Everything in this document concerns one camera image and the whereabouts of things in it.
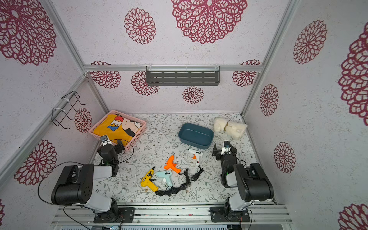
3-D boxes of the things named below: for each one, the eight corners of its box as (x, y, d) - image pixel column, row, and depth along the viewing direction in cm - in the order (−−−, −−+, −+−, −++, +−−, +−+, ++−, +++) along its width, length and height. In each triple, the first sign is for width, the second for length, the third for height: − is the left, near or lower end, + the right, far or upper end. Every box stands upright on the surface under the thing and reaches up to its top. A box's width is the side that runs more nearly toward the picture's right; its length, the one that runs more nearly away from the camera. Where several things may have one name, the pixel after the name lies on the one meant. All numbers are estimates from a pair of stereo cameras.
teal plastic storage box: (175, 141, 106) (174, 137, 101) (184, 124, 116) (184, 120, 112) (208, 153, 99) (209, 149, 95) (214, 134, 110) (216, 129, 105)
